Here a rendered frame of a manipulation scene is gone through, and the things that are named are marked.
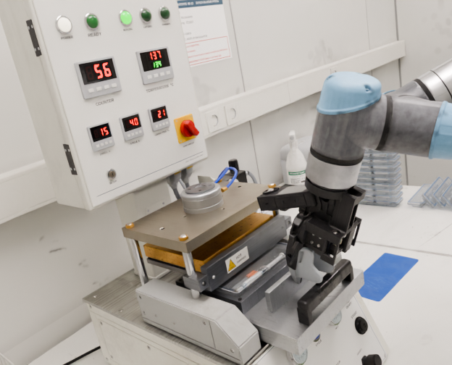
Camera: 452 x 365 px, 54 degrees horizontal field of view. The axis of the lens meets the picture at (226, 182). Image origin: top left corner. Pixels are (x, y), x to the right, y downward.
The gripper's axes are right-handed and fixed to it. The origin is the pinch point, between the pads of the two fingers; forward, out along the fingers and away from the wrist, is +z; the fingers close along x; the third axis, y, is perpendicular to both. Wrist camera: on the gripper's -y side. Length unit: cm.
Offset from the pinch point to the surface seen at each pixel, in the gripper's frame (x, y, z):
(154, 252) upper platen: -10.2, -25.0, 4.2
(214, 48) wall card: 65, -79, -12
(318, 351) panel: -1.0, 7.6, 12.3
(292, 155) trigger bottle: 78, -48, 22
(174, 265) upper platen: -9.9, -19.7, 4.3
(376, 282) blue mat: 40.0, 3.3, 25.7
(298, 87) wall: 109, -69, 8
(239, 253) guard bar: -3.2, -10.2, -0.3
